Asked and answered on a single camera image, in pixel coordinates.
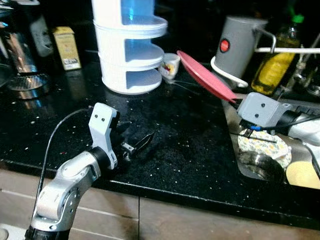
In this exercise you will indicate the pink red plate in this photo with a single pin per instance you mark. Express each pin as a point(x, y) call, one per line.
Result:
point(205, 75)

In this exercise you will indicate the steel cooking pot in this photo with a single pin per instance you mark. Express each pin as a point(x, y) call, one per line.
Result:
point(260, 167)

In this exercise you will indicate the black chopstick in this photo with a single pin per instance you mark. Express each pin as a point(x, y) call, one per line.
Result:
point(262, 137)

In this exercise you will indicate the stainless steel sink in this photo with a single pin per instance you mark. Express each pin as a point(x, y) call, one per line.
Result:
point(231, 130)

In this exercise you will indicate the floral patterned plate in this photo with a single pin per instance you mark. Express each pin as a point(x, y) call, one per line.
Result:
point(272, 147)

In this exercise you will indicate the yellow oil bottle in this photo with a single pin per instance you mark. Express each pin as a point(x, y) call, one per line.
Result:
point(272, 72)

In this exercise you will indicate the grey jug with red button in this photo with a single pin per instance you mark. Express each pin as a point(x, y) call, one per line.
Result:
point(237, 47)

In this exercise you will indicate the pale yellow plate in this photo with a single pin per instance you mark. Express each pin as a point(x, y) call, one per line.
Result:
point(302, 175)

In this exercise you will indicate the steel faucet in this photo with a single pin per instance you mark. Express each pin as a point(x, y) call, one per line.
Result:
point(302, 75)

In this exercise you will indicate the small white printed cup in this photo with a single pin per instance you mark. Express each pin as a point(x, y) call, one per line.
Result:
point(169, 67)

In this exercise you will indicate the yellow cardboard box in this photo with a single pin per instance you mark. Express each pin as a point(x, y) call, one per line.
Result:
point(67, 47)

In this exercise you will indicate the stone-look cabinet door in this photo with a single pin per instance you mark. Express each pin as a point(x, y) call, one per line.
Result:
point(200, 225)

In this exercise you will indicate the grey black appliance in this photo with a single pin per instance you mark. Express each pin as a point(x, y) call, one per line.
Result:
point(41, 35)

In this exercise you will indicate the shiny steel jug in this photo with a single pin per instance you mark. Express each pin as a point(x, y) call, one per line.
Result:
point(20, 55)

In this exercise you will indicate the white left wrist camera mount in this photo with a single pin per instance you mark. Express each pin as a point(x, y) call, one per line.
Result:
point(102, 130)

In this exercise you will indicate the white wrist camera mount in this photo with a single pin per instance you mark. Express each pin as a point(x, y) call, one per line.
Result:
point(260, 107)
point(102, 130)

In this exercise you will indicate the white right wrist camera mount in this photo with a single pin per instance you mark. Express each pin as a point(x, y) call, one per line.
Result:
point(260, 107)

